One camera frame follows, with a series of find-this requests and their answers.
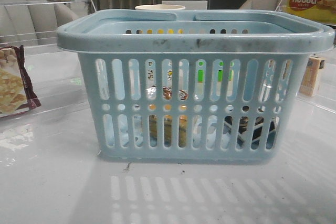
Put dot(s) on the light blue plastic basket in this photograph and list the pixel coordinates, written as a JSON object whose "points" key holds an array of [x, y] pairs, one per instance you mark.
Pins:
{"points": [[121, 53]]}

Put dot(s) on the clear acrylic shelf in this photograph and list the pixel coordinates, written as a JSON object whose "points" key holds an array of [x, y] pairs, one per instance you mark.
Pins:
{"points": [[270, 51], [34, 22]]}

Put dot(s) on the clear acrylic shelf left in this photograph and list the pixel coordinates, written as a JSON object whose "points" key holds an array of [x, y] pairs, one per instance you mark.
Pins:
{"points": [[34, 22]]}

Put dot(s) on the white paper cup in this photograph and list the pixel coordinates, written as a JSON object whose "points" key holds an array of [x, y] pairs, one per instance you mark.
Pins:
{"points": [[160, 7]]}

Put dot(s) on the bagged bread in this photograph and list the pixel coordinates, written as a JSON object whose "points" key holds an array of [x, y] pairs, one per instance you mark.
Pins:
{"points": [[151, 92]]}

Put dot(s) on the clear acrylic shelf right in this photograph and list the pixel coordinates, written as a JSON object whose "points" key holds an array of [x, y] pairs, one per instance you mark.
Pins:
{"points": [[270, 51]]}

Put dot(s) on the beige small carton box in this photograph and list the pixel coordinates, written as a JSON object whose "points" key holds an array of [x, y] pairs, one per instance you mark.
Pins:
{"points": [[312, 75]]}

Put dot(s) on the beige armchair background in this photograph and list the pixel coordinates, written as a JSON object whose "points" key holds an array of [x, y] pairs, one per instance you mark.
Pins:
{"points": [[272, 5]]}

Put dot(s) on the brown cracker snack bag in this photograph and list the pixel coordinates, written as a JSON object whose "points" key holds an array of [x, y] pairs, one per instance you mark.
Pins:
{"points": [[17, 95]]}

